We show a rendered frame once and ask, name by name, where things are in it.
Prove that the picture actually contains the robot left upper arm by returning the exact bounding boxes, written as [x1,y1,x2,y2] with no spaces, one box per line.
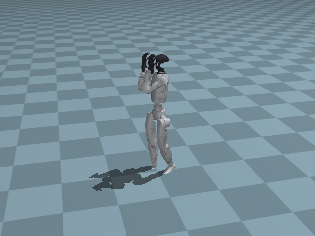
[145,76,168,94]

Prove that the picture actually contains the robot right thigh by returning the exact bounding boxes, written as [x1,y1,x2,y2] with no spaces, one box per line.
[145,111,158,148]

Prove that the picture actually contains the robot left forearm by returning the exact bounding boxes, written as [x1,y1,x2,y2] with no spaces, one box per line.
[143,70,152,92]

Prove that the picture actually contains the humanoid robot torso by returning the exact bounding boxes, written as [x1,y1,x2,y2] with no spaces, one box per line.
[151,71,169,121]

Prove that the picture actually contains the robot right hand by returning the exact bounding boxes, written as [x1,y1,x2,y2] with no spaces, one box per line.
[141,53,149,72]

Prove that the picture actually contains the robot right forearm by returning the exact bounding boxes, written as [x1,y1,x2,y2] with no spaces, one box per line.
[138,67,147,86]

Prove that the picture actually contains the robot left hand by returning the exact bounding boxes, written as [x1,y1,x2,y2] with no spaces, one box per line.
[148,54,157,74]

